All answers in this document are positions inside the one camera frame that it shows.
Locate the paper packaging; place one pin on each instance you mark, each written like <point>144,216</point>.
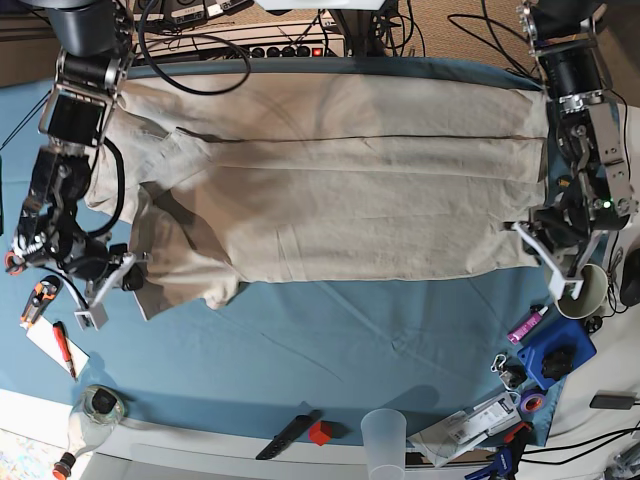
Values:
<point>464,430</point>

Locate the red tape roll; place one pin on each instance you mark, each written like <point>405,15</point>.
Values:
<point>14,264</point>

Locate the black power strip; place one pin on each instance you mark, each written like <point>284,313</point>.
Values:
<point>289,51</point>

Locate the red cube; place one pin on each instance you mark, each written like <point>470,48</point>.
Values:
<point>320,433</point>

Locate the white paper note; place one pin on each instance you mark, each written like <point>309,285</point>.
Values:
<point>42,335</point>

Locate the translucent plastic cup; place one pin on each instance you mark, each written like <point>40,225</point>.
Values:
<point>384,440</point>

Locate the blue table cloth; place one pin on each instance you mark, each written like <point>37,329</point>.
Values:
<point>278,349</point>

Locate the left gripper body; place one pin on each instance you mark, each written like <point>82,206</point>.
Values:
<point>561,246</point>

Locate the metal carabiner keys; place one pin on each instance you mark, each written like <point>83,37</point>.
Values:
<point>511,376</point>

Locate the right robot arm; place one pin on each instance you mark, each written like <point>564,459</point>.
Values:
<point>96,40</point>

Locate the blue clamp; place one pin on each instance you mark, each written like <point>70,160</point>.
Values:
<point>506,460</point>

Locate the glass bottle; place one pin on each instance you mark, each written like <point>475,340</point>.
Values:
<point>93,418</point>

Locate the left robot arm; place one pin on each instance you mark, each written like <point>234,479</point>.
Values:
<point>599,196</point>

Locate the black computer mouse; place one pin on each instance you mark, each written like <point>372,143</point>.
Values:
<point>629,292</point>

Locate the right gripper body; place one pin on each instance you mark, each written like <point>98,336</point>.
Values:
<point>102,271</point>

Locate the orange utility knife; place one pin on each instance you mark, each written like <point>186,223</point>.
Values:
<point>45,292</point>

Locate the beige ceramic mug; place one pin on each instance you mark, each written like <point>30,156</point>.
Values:
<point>592,294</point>

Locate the beige T-shirt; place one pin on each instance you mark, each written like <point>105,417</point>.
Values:
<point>313,177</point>

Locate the purple glue tube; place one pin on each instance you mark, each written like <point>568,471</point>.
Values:
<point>534,318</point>

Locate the purple tape roll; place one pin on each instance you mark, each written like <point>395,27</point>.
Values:
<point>532,400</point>

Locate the red pen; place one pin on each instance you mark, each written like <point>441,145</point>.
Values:
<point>62,342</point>

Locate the black knob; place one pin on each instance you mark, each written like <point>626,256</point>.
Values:
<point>557,364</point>

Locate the blue plastic case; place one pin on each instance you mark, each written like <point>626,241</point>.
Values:
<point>563,333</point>

